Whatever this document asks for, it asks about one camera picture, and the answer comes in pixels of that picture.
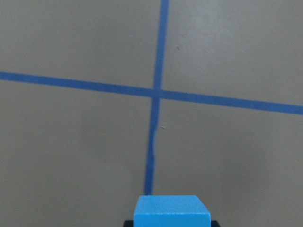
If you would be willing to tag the blue block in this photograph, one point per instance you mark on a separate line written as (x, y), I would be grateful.
(171, 211)

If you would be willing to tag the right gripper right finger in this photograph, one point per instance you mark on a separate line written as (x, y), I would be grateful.
(215, 223)

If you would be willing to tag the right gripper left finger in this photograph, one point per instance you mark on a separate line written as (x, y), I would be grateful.
(128, 223)

